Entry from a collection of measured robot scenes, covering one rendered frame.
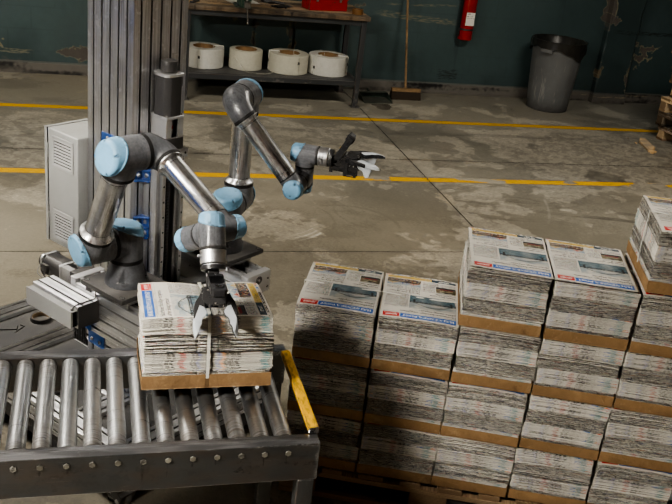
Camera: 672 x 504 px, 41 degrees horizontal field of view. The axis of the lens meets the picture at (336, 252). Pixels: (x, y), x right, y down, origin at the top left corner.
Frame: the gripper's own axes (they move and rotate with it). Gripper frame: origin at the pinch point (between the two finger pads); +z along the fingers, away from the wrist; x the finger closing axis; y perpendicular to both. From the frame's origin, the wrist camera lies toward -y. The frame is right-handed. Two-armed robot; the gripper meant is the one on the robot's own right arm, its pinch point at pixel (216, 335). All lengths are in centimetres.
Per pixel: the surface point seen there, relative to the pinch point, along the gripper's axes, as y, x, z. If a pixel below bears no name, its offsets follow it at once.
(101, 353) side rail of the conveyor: 39, 31, 1
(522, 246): 46, -117, -32
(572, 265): 33, -129, -23
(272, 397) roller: 16.7, -18.0, 17.6
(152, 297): 17.9, 16.3, -13.2
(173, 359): 10.9, 11.1, 5.5
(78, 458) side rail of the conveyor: -3.9, 36.7, 30.7
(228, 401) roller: 15.6, -4.8, 18.1
